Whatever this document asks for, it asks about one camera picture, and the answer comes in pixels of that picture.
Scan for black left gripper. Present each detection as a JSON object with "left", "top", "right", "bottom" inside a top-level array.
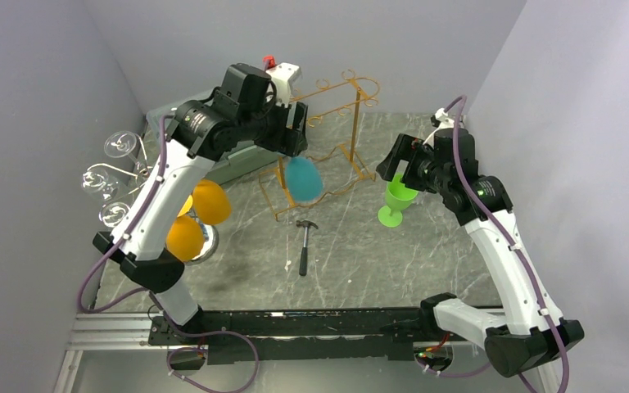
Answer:
[{"left": 238, "top": 93, "right": 307, "bottom": 157}]

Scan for clear glass chrome rack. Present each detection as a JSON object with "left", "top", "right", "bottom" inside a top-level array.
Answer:
[
  {"left": 80, "top": 166, "right": 120, "bottom": 203},
  {"left": 98, "top": 201, "right": 130, "bottom": 228}
]

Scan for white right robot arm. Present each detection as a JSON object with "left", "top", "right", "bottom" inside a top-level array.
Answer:
[{"left": 376, "top": 129, "right": 584, "bottom": 377}]

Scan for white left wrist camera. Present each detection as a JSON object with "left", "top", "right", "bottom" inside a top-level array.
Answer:
[{"left": 262, "top": 55, "right": 302, "bottom": 107}]

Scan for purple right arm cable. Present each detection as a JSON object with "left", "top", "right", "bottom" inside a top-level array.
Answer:
[{"left": 433, "top": 96, "right": 572, "bottom": 393}]

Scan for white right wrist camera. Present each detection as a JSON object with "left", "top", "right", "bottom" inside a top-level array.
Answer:
[{"left": 423, "top": 108, "right": 455, "bottom": 147}]

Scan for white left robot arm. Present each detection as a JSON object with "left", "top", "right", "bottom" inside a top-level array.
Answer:
[{"left": 93, "top": 63, "right": 307, "bottom": 344}]

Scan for orange wine glass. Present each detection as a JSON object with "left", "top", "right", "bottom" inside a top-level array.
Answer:
[
  {"left": 177, "top": 179, "right": 232, "bottom": 225},
  {"left": 165, "top": 215, "right": 205, "bottom": 262}
]

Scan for green wine glass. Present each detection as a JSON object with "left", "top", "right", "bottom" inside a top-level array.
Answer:
[{"left": 378, "top": 173, "right": 419, "bottom": 228}]

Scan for clear plastic storage box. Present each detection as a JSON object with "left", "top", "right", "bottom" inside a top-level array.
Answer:
[{"left": 146, "top": 98, "right": 279, "bottom": 184}]

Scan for black handled hammer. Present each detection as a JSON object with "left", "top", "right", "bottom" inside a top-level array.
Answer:
[{"left": 296, "top": 219, "right": 319, "bottom": 277}]

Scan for clear glass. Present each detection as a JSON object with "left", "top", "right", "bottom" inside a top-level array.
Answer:
[{"left": 103, "top": 131, "right": 138, "bottom": 159}]

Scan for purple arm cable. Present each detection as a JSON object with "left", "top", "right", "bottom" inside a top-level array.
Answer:
[
  {"left": 433, "top": 96, "right": 572, "bottom": 393},
  {"left": 76, "top": 114, "right": 172, "bottom": 316}
]

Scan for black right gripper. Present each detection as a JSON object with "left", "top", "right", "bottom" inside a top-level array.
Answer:
[{"left": 376, "top": 133, "right": 450, "bottom": 193}]

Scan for gold wire glass rack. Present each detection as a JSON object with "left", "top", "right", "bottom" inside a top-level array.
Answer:
[{"left": 257, "top": 69, "right": 381, "bottom": 222}]

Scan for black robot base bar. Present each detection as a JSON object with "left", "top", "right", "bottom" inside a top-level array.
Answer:
[{"left": 148, "top": 307, "right": 450, "bottom": 365}]

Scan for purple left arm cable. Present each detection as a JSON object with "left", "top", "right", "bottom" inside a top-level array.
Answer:
[{"left": 76, "top": 114, "right": 172, "bottom": 316}]

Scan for chrome tree glass rack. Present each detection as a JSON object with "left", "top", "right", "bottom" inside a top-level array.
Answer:
[{"left": 89, "top": 136, "right": 218, "bottom": 264}]

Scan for blue wine glass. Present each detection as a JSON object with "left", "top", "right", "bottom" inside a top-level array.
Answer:
[{"left": 284, "top": 156, "right": 324, "bottom": 203}]

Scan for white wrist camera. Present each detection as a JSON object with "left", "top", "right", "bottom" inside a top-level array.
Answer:
[
  {"left": 262, "top": 55, "right": 302, "bottom": 107},
  {"left": 423, "top": 108, "right": 455, "bottom": 147}
]

